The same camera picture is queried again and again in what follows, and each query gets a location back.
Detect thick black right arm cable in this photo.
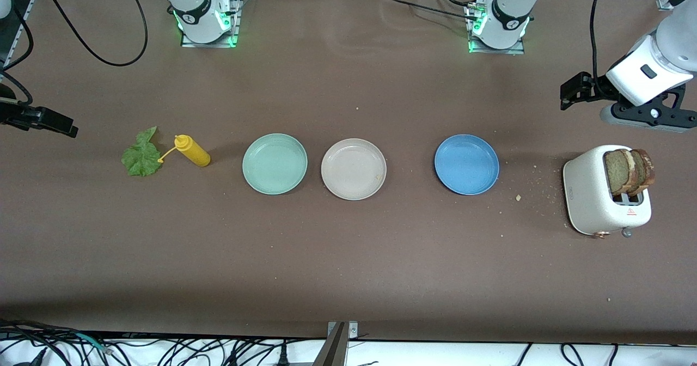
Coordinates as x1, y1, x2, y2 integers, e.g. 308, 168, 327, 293
34, 0, 149, 67

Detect white two-slot toaster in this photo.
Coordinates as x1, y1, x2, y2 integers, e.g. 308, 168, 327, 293
563, 145, 652, 239

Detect yellow mustard squeeze bottle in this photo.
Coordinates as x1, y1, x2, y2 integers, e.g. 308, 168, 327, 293
157, 135, 211, 168

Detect teal cable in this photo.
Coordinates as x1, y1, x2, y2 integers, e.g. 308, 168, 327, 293
74, 332, 114, 355

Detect brown bread slice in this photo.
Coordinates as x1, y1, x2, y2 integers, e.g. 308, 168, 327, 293
603, 149, 637, 195
631, 149, 656, 196

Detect beige round plate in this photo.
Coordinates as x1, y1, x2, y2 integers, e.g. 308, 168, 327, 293
321, 138, 388, 201

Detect mint green round plate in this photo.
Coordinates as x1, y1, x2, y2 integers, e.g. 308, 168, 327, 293
242, 133, 309, 196

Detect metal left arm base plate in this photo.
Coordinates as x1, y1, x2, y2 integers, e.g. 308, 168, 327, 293
467, 1, 527, 56

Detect green lettuce leaf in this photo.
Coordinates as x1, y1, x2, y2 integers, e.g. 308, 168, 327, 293
121, 126, 164, 178

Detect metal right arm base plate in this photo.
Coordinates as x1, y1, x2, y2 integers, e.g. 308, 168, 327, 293
180, 0, 243, 48

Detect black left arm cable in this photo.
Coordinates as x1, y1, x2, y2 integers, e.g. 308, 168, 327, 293
590, 0, 612, 92

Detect blue round plate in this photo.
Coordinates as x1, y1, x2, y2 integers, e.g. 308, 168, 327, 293
434, 134, 500, 196

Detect metal table edge bracket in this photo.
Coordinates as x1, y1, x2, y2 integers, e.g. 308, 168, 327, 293
313, 321, 359, 366

